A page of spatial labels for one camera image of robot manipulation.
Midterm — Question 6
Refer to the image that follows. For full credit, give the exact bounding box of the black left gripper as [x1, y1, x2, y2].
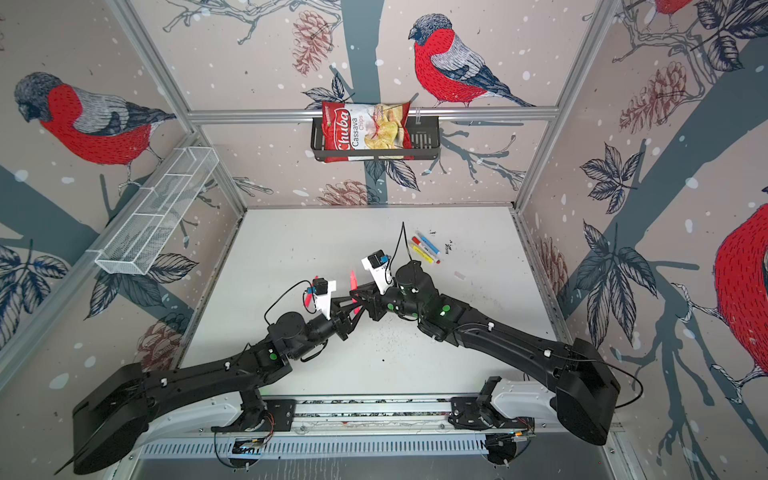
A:
[290, 296, 368, 362]

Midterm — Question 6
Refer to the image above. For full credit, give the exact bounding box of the yellow highlighter pen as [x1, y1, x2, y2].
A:
[409, 243, 435, 264]

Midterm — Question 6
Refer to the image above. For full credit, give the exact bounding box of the white whiteboard marker pen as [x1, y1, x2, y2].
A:
[411, 236, 441, 264]

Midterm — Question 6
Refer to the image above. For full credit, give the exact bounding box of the blue marker pen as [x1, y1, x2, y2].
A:
[416, 231, 440, 255]

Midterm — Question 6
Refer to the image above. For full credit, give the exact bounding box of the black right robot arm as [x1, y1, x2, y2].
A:
[350, 255, 621, 446]

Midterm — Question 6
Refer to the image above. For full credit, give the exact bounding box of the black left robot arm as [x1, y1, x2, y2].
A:
[68, 297, 386, 475]

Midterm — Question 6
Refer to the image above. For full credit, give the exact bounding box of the red cassava chips bag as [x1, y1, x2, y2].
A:
[317, 102, 412, 163]

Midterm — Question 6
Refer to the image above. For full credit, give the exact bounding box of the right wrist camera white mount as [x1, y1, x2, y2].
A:
[361, 249, 392, 295]

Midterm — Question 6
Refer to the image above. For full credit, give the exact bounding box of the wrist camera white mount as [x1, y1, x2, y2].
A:
[312, 277, 337, 320]
[361, 249, 392, 295]

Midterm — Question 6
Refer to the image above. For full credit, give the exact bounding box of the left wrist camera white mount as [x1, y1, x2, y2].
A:
[312, 277, 337, 320]

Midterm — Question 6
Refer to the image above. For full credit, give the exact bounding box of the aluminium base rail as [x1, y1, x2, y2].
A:
[142, 381, 586, 440]

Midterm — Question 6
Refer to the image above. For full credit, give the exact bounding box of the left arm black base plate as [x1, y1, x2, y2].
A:
[238, 398, 297, 433]

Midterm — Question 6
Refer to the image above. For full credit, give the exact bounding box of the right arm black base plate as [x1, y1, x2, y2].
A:
[447, 397, 535, 431]

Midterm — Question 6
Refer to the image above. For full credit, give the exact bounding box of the black wire wall basket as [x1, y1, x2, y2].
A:
[310, 116, 441, 163]

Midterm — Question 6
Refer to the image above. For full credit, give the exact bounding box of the white wire mesh shelf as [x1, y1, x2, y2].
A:
[95, 146, 219, 275]

